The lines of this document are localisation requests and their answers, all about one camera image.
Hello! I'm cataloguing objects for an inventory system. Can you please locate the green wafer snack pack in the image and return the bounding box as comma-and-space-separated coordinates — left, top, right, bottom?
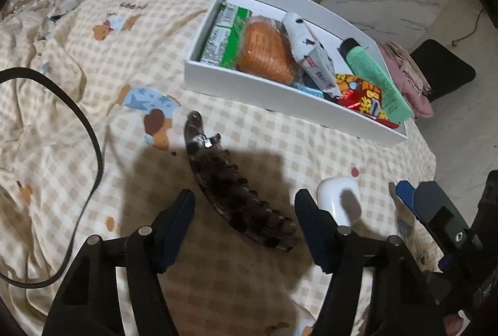
200, 2, 252, 69

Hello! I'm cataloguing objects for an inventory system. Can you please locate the stack of woven mats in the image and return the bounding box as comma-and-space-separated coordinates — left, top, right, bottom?
380, 41, 431, 95

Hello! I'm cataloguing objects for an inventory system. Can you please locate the pink fleece blanket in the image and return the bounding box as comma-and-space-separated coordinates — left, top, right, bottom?
378, 44, 434, 119

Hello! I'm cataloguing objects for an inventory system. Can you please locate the blue cartoon lollipop pack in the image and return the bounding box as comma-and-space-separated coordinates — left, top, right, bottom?
291, 74, 324, 99

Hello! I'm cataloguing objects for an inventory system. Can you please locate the mint green cream tube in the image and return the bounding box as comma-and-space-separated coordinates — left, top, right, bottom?
338, 38, 414, 124

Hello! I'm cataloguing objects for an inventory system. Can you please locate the red yellow snack bag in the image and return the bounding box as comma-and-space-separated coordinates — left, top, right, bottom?
334, 74, 399, 129

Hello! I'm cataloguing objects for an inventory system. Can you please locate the person's right hand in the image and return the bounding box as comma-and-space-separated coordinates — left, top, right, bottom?
443, 313, 464, 336

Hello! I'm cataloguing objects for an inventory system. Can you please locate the white cow-print biscuit pack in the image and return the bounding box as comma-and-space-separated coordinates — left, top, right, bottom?
283, 12, 342, 98

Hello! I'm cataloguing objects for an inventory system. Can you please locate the black chair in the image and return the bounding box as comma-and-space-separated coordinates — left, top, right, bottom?
410, 40, 476, 103

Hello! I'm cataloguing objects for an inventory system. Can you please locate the orange bread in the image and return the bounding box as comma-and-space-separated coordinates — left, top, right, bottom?
236, 16, 298, 86

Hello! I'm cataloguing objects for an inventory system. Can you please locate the black cable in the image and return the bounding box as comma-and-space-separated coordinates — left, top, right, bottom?
0, 66, 106, 289

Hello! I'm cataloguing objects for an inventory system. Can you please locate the dark tortoiseshell hair claw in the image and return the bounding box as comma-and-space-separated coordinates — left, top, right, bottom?
183, 110, 299, 252

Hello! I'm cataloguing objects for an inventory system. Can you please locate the white shallow cardboard box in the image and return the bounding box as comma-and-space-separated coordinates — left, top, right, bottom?
184, 0, 408, 147

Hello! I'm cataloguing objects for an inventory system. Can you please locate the white earbuds case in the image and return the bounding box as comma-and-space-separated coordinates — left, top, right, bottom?
317, 177, 362, 226

